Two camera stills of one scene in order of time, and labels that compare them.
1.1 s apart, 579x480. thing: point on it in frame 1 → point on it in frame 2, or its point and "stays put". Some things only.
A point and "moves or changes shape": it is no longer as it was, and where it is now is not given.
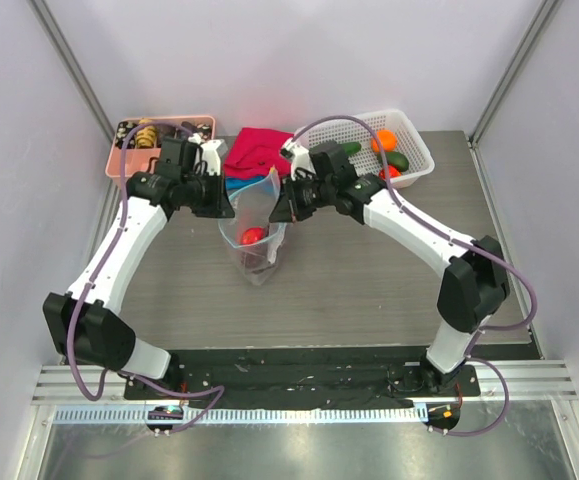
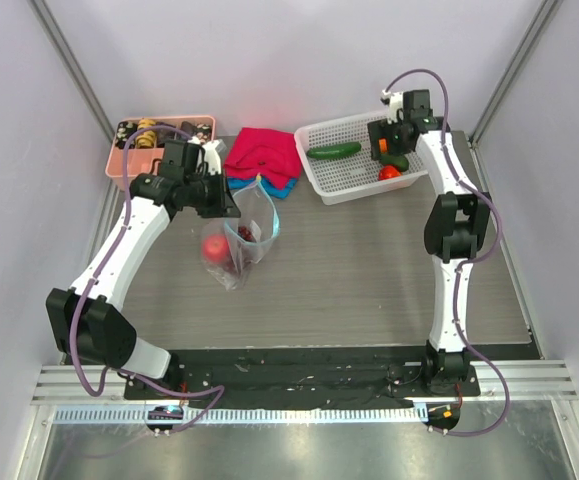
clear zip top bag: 255,239 moves or changes shape
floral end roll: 205,130 stays put
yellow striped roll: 145,136 stays put
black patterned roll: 189,125 stays put
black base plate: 369,376 stays put
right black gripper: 289,201 → 378,138
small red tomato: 393,172 stays put
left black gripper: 220,206 stays put
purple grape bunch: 254,261 → 245,233
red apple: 252,235 → 215,248
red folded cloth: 255,150 stays put
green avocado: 398,160 stays put
